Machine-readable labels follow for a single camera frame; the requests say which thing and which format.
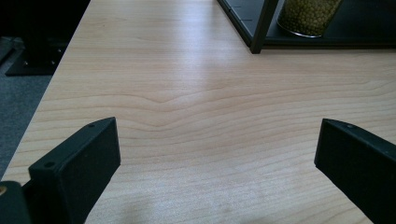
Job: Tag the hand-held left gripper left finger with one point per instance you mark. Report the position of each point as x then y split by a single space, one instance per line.
77 168

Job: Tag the black square stand base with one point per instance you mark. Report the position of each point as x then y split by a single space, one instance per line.
31 67

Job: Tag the black metal shelf rack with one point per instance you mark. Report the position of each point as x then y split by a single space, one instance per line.
261 28

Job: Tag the short glass jar green beans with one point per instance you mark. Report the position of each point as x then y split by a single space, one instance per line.
306 15

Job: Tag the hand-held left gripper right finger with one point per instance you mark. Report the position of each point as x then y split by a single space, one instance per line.
361 168

